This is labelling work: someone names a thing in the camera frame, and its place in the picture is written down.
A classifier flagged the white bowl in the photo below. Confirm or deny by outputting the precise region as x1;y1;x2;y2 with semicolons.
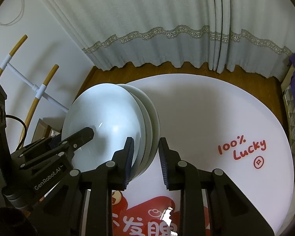
119;84;153;179
123;84;161;163
62;83;145;178

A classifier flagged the round pink table mat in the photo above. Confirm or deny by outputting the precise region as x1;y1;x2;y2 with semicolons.
113;74;294;235

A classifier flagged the white stand with wooden hoops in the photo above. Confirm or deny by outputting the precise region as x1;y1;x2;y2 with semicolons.
0;34;70;143

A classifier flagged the grey curtain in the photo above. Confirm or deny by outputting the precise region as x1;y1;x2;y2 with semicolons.
42;0;295;80

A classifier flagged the black cable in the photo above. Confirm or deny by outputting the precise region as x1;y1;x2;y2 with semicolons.
5;114;28;150

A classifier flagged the air conditioner cable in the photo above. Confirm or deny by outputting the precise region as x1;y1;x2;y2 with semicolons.
0;0;26;26

